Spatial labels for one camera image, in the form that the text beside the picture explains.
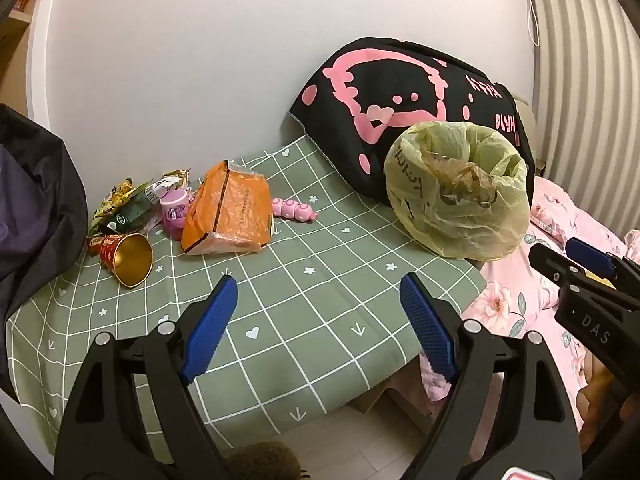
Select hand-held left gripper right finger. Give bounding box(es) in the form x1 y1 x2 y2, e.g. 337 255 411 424
399 272 584 480

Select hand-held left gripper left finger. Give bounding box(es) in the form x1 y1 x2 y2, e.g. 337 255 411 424
54 275 239 480

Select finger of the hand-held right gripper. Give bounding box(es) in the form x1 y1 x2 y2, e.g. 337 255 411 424
528 243 618 297
566 237 640 291

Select yellow plastic garbage bag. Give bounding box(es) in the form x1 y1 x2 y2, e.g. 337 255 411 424
384 121 531 262

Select pink caterpillar toy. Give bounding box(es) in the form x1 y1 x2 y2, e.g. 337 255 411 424
271 198 318 222

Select green white drink pouch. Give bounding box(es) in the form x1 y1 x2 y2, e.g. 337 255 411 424
112 172 188 226

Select cream noodle snack packet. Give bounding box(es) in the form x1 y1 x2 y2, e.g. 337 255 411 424
87 200 131 238

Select person's right hand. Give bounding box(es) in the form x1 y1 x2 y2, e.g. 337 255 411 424
575 355 636 431

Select pink floral quilt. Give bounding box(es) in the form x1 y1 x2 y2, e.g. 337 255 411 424
419 176 640 433

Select green grid bed sheet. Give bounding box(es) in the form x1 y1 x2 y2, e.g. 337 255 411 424
6 135 488 436

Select red gold paper cup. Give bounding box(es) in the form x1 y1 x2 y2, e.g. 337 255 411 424
98 232 153 288

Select orange plastic packet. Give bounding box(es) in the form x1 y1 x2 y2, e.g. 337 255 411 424
181 160 273 256

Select crumpled brown plastic wrapper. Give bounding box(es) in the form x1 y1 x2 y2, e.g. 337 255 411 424
422 152 501 207

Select beige bed headboard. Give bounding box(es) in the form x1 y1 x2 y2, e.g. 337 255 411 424
515 99 538 161

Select brown fuzzy slipper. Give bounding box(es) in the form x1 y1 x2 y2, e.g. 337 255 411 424
222 440 303 480

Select striped grey curtain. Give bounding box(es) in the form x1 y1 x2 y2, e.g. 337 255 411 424
527 0 640 241

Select dark jacket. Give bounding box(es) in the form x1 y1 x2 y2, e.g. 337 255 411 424
0 104 90 311

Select black pink printed pillow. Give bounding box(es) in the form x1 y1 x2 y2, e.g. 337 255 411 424
289 36 537 206

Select wooden shelf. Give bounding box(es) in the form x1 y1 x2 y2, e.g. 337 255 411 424
0 0 38 106

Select wooden bed frame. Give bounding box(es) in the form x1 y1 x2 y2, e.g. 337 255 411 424
345 355 433 418

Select white cable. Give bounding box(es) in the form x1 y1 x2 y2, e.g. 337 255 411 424
520 0 541 48

